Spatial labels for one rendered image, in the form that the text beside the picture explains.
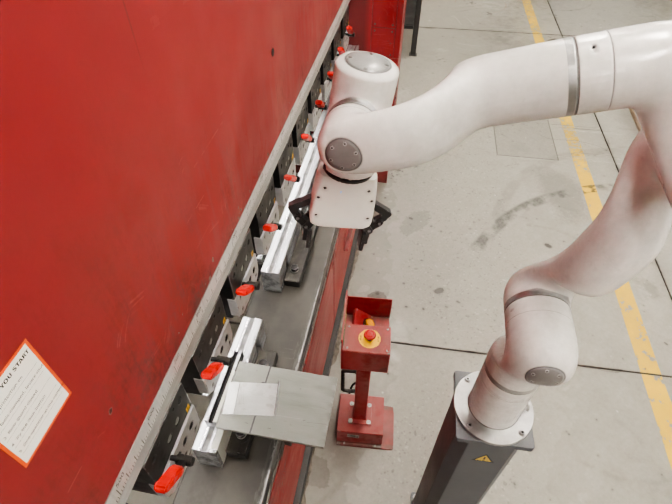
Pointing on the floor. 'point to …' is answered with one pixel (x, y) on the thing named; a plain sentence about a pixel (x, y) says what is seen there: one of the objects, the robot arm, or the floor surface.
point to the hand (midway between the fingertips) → (334, 239)
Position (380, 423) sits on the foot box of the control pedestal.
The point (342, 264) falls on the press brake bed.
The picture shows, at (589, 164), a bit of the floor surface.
